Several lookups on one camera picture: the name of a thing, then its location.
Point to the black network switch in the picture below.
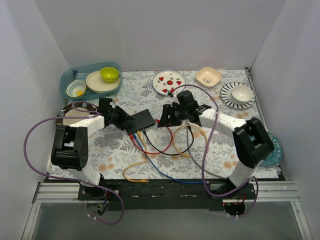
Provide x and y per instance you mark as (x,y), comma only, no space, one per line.
(139,121)

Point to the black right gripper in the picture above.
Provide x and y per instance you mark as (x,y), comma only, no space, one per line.
(170,115)

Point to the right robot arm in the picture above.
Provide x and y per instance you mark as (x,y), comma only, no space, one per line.
(251,140)

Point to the dark rimmed plate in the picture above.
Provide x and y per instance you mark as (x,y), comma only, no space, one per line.
(68,111)

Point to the lime green bowl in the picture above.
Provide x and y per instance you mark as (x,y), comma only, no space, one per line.
(109,74)

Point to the cream plate in basin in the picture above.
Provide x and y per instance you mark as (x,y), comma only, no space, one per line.
(95,83)

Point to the beige square bowl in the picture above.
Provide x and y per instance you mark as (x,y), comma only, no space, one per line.
(208,77)

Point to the teal plastic basin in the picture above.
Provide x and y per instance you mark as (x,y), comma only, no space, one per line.
(81,73)

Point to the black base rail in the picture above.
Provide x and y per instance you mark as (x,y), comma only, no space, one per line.
(157,195)

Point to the strawberry pattern plate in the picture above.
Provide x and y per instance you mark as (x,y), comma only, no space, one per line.
(165,81)

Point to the teal scalloped plate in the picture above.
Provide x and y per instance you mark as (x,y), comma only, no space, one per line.
(277,154)

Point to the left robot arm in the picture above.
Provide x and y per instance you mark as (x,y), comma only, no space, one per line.
(70,150)

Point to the blue striped plate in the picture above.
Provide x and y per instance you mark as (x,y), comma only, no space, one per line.
(227,98)

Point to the white bowl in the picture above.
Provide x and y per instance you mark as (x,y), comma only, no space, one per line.
(242,93)

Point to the floral tablecloth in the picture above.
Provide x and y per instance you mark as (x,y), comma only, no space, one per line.
(254,145)

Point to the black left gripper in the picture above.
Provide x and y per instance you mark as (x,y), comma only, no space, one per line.
(121,119)

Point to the aluminium frame rail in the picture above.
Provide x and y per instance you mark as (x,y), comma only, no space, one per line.
(266,192)

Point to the blue patterned small bowl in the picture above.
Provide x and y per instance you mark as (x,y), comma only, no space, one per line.
(76,88)

